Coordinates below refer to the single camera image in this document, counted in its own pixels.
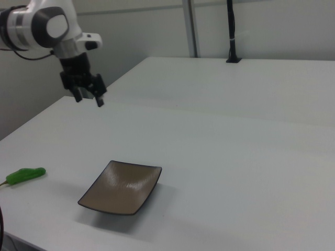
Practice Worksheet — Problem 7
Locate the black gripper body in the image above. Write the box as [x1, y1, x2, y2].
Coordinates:
[59, 52, 108, 99]

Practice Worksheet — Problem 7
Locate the green chili pepper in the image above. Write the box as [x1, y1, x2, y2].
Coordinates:
[0, 167, 47, 189]

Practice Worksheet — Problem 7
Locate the brown square ceramic plate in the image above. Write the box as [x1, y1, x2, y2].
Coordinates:
[77, 159, 163, 216]

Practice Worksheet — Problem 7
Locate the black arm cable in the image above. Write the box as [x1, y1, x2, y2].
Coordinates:
[0, 48, 55, 61]

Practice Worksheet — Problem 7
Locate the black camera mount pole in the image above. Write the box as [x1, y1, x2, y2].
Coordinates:
[226, 0, 242, 64]

